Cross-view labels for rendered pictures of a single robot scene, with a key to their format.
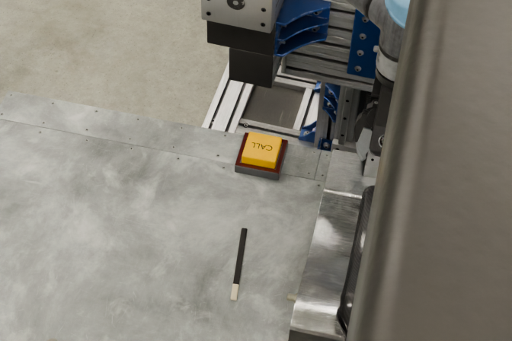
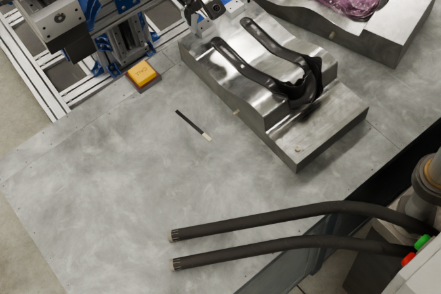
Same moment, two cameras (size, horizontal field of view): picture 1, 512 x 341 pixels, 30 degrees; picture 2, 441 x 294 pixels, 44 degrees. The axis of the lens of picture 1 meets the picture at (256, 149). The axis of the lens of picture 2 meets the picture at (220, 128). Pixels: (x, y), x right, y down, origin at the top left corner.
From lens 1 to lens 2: 0.55 m
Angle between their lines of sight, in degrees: 26
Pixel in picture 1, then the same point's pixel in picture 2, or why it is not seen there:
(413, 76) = not seen: outside the picture
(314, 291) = (252, 96)
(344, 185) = (201, 50)
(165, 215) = (138, 140)
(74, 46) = not seen: outside the picture
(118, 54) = not seen: outside the picture
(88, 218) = (107, 176)
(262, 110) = (63, 81)
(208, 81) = (9, 98)
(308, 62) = (97, 25)
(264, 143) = (140, 69)
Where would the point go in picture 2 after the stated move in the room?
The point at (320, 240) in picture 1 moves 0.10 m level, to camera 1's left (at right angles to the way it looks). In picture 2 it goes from (221, 79) to (197, 104)
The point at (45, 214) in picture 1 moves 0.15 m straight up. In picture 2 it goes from (86, 195) to (68, 170)
